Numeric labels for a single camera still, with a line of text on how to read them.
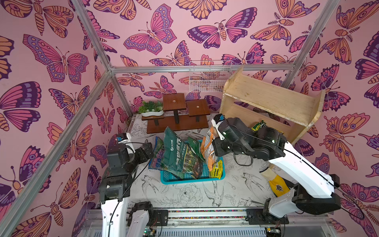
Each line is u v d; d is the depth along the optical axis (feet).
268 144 1.19
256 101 2.20
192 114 3.27
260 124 2.67
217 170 2.61
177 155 2.33
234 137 1.37
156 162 2.48
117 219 1.30
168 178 2.75
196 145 2.74
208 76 3.11
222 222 2.39
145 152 1.95
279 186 2.67
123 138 1.84
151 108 3.11
